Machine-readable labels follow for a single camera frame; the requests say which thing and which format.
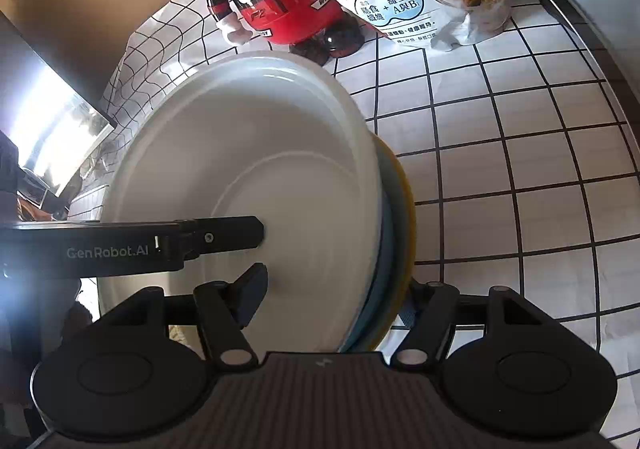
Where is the blue ceramic bowl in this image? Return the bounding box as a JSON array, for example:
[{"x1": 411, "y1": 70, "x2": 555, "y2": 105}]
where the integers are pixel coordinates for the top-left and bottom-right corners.
[{"x1": 344, "y1": 149, "x2": 407, "y2": 356}]

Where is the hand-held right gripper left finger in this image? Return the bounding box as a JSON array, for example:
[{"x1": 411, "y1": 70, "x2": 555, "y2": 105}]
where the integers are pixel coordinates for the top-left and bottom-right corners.
[{"x1": 99, "y1": 262, "x2": 270, "y2": 371}]

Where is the white paper bowl orange label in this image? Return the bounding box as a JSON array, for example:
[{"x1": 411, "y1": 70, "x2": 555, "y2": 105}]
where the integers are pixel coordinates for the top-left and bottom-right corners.
[{"x1": 97, "y1": 50, "x2": 387, "y2": 356}]

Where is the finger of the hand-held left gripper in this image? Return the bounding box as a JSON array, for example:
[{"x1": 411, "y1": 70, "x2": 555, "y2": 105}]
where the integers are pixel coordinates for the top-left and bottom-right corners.
[{"x1": 177, "y1": 216, "x2": 265, "y2": 260}]

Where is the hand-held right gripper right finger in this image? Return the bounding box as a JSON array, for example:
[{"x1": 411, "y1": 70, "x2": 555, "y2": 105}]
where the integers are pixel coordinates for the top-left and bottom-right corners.
[{"x1": 389, "y1": 280, "x2": 552, "y2": 370}]

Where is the black monitor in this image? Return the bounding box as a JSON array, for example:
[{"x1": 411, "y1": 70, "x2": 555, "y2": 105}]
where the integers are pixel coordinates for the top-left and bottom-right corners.
[{"x1": 0, "y1": 8, "x2": 119, "y2": 200}]

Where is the white checked tablecloth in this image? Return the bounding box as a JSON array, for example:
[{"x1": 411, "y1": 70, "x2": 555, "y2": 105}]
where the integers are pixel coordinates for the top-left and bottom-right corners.
[{"x1": 69, "y1": 0, "x2": 640, "y2": 381}]

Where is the white bowl yellow rim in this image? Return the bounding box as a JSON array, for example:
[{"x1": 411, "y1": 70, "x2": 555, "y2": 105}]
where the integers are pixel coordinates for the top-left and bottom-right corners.
[{"x1": 370, "y1": 136, "x2": 417, "y2": 356}]

